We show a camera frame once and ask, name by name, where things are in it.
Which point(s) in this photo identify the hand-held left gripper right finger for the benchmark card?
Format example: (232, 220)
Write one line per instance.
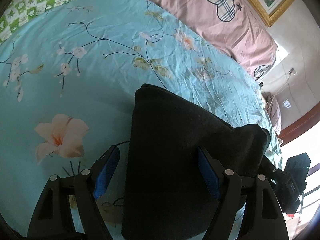
(208, 175)

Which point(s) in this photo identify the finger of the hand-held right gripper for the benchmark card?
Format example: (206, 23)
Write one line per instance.
(268, 168)

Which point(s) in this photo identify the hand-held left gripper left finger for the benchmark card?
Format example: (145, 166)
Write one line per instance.
(107, 172)

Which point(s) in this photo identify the black pants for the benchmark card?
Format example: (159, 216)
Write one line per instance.
(175, 135)

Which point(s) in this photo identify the peach pink cloth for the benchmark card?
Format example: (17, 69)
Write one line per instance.
(275, 113)

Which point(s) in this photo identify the light blue floral bed sheet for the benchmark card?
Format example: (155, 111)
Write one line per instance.
(87, 85)

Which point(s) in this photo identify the pink quilt with plaid hearts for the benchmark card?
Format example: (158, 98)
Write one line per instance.
(190, 10)

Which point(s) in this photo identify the green checkered pillow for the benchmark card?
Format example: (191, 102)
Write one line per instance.
(32, 2)

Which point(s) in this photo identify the brown wooden bed frame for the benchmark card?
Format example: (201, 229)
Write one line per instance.
(300, 122)

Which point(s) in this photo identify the wall socket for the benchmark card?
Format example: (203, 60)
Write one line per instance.
(292, 71)

